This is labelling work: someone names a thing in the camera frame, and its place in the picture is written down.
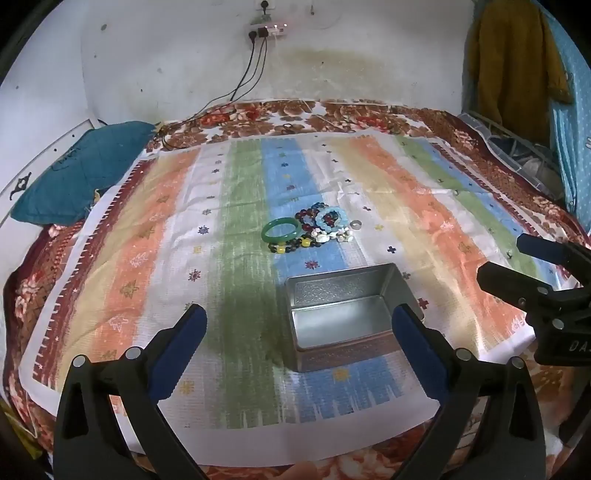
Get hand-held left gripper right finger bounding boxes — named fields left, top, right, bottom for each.
left=392, top=304, right=548, bottom=480

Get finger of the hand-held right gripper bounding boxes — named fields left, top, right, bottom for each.
left=477, top=262, right=591, bottom=329
left=516, top=233, right=591, bottom=274

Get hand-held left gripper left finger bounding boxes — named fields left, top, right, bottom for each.
left=54, top=304, right=208, bottom=480

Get rectangular metal tin box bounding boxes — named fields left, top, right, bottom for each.
left=284, top=263, right=426, bottom=374

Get black and yellow bead bracelet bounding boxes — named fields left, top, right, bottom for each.
left=269, top=235, right=319, bottom=254

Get green jade bangle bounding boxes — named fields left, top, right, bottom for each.
left=261, top=220, right=301, bottom=243

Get white shell bracelet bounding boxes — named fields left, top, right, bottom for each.
left=310, top=228, right=354, bottom=243

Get light blue bead bracelet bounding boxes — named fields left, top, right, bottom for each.
left=315, top=208, right=346, bottom=232

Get striped pastel cloth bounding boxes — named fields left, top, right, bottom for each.
left=21, top=130, right=578, bottom=464

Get blue dotted cloth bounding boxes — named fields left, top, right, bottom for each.
left=531, top=0, right=591, bottom=217

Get mustard yellow garment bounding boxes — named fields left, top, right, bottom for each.
left=468, top=0, right=575, bottom=131

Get teal pillow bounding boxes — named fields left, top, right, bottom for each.
left=10, top=121, right=155, bottom=227

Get white power strip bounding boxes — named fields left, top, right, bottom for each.
left=245, top=24, right=290, bottom=40

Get dark red bead bracelet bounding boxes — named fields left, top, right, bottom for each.
left=295, top=209, right=324, bottom=236

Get black power cable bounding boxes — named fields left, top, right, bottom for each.
left=228, top=39, right=269, bottom=102
left=159, top=39, right=257, bottom=151

